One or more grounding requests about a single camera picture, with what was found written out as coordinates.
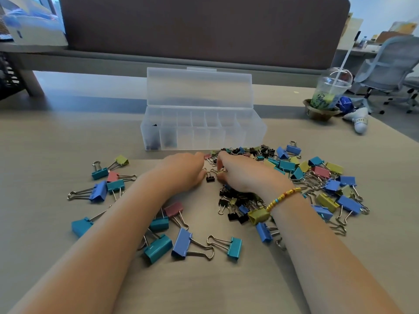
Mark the person's right hand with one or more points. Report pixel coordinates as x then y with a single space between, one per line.
252 178

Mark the person's left hand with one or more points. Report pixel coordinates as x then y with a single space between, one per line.
183 171

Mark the person's right fingers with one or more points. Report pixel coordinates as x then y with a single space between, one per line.
223 165

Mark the person's left fingers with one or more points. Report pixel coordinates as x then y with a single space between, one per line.
200 166

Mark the small black binder clip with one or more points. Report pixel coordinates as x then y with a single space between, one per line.
210 178

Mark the person's right forearm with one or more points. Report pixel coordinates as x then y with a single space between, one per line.
324 255

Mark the person's left forearm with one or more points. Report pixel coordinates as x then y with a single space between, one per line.
108 238

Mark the clear plastic compartment box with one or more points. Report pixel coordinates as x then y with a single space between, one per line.
203 124

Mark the batch of sorted black clips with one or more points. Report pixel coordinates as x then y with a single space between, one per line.
154 137

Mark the scatter of large binder clips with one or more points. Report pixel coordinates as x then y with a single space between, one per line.
157 248

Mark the pile of mixed binder clips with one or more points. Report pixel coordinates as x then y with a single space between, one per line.
314 183

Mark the brown cup holder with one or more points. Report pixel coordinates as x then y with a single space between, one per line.
319 113

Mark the clear plastic drink cup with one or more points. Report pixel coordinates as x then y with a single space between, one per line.
329 93

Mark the blue crumpled wrapper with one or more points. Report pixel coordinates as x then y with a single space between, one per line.
346 105

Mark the brown fabric desk partition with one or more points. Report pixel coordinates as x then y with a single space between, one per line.
203 29

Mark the white sock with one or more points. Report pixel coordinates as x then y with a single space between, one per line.
359 120

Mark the white drinking straw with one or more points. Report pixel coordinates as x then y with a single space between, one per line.
347 57

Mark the small plastic bottle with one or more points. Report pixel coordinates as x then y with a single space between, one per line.
363 42

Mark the grey office chair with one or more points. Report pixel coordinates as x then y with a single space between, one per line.
383 65
413 84

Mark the black mesh basket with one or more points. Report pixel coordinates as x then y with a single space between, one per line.
9 75

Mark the white cardboard box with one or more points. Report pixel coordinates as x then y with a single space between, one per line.
36 29

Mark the yellow cardboard box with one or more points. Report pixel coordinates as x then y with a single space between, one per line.
404 27

